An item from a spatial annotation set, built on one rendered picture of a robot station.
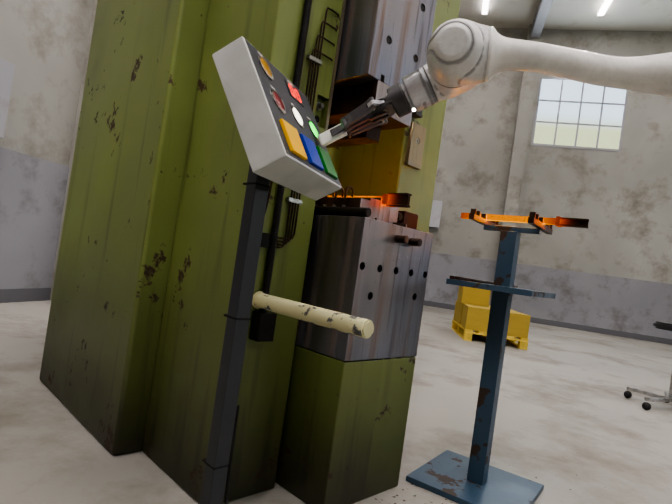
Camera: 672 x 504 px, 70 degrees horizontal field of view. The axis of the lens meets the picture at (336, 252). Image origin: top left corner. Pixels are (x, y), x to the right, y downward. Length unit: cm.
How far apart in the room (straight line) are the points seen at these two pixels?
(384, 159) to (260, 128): 105
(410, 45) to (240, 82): 88
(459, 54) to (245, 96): 42
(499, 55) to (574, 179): 1134
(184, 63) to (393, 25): 73
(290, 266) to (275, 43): 67
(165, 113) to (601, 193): 1129
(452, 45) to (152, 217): 117
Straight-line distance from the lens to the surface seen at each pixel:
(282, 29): 158
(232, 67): 107
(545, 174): 1223
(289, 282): 154
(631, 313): 1242
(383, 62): 167
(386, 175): 195
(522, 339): 650
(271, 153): 97
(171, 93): 183
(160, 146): 179
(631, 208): 1252
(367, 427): 166
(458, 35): 97
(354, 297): 146
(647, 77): 122
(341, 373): 150
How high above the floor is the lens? 77
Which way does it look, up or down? 1 degrees up
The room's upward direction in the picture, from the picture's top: 8 degrees clockwise
